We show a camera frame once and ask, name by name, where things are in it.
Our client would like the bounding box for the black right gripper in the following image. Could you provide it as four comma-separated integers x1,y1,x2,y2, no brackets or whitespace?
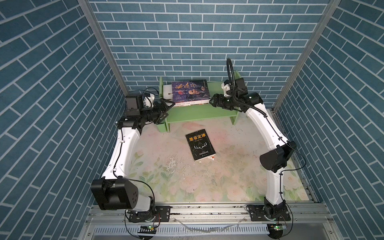
208,93,238,111

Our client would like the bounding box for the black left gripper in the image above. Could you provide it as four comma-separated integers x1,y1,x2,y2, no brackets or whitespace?
138,98,174,124

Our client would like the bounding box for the white book with brown bars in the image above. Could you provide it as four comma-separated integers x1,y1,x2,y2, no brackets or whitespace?
162,83,211,108

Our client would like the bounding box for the dark purple book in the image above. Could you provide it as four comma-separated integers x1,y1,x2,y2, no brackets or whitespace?
172,80,211,104

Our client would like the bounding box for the black book with gold text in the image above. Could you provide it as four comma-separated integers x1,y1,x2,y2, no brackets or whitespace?
186,129,216,161

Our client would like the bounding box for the red blue manga book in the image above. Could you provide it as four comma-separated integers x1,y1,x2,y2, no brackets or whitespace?
174,100,210,107

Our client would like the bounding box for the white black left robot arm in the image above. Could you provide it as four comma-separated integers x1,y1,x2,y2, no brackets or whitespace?
91,94,175,212

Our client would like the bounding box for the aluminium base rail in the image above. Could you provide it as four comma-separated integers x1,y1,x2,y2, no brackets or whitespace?
85,201,334,226

